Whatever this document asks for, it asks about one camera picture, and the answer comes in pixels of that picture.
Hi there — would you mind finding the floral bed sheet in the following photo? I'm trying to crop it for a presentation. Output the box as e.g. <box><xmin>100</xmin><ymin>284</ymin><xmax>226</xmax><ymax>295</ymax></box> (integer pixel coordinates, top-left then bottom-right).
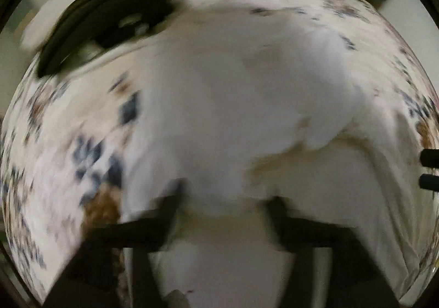
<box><xmin>1</xmin><ymin>0</ymin><xmax>438</xmax><ymax>307</ymax></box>

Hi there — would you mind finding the white garment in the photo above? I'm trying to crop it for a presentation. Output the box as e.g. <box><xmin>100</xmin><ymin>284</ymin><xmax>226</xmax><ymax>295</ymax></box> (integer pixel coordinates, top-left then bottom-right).
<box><xmin>123</xmin><ymin>9</ymin><xmax>420</xmax><ymax>307</ymax></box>

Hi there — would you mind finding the black folded garment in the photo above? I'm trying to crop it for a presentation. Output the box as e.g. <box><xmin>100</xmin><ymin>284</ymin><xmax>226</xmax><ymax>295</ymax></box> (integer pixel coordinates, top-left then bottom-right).
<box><xmin>36</xmin><ymin>0</ymin><xmax>174</xmax><ymax>78</ymax></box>

